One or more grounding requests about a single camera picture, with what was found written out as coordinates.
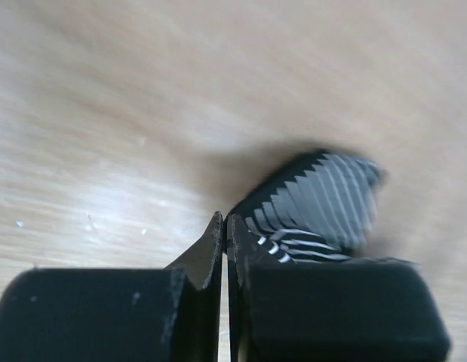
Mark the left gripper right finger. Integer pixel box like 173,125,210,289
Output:
226,216,451,361

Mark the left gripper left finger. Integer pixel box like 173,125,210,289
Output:
0,213,223,361

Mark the black white striped tank top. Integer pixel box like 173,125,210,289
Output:
230,149,383,264

